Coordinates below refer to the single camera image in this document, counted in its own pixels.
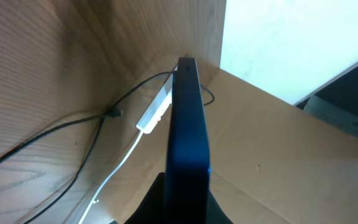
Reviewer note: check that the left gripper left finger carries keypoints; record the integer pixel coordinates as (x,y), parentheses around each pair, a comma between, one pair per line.
(151,208)

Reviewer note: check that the Galaxy smartphone blue screen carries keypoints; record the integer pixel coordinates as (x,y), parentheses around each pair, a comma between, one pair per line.
(188,164)

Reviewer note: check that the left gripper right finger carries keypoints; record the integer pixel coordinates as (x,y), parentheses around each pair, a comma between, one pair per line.
(215,213)

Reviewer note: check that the white power strip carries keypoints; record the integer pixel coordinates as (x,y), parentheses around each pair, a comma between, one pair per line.
(159,104)

